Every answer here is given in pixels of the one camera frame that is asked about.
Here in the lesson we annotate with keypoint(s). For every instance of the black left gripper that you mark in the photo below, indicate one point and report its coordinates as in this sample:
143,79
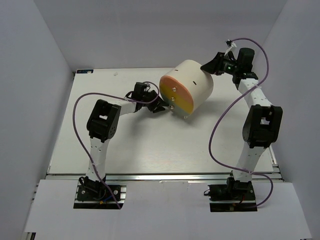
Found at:
158,107

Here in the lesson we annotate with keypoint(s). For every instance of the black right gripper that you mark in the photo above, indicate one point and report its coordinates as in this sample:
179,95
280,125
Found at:
214,66

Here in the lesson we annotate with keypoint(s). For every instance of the grey bottom drawer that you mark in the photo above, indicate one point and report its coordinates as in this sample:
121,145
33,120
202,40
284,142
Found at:
180,110

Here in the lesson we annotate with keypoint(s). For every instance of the yellow drawer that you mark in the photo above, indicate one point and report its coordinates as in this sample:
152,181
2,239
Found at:
181,98

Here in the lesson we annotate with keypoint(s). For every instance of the orange top drawer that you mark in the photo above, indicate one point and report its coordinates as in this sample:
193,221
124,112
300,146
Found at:
169,81

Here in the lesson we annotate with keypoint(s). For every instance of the cream round drawer cabinet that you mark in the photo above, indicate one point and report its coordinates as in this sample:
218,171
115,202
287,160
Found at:
199,83

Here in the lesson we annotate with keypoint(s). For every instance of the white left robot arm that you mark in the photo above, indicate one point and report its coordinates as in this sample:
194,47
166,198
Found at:
103,122

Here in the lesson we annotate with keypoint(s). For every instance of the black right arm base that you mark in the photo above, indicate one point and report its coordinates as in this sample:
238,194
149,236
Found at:
223,201

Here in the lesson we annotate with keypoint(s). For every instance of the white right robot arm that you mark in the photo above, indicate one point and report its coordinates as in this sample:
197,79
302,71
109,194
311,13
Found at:
262,125

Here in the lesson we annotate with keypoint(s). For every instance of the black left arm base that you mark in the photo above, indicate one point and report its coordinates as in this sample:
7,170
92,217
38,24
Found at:
94,195

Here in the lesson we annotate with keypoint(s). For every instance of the blue label sticker left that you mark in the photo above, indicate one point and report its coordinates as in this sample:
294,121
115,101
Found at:
84,71

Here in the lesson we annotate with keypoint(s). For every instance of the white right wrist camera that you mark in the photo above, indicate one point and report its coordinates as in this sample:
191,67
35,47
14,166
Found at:
231,46

